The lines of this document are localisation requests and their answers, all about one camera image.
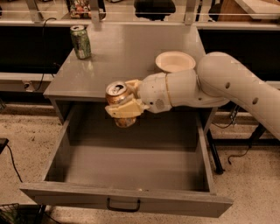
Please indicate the black office chair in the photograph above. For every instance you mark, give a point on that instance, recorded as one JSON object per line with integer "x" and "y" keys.
{"x": 154, "y": 9}

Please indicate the open grey top drawer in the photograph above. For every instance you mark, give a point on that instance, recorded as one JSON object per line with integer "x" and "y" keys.
{"x": 161, "y": 160}

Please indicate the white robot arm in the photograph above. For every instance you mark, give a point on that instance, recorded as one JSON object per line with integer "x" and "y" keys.
{"x": 218, "y": 79}

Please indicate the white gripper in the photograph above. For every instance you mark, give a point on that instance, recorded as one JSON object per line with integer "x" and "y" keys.
{"x": 153, "y": 92}

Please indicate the white paper bowl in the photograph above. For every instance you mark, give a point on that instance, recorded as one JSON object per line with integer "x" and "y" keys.
{"x": 172, "y": 62}

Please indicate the green soda can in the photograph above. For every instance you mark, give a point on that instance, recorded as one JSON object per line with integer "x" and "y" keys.
{"x": 81, "y": 43}

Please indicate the black table leg frame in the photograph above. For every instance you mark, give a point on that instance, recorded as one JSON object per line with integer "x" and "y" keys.
{"x": 254, "y": 140}

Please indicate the grey cabinet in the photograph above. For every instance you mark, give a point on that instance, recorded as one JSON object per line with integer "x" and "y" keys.
{"x": 121, "y": 52}

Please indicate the black drawer handle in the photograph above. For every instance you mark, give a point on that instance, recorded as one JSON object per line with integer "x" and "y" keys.
{"x": 121, "y": 206}

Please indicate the colourful snack bag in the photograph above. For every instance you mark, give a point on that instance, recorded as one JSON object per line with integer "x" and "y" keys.
{"x": 80, "y": 9}

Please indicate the orange soda can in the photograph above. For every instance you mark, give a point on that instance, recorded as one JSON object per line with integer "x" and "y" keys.
{"x": 116, "y": 93}

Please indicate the black wire basket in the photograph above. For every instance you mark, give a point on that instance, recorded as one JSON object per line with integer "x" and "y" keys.
{"x": 9, "y": 214}

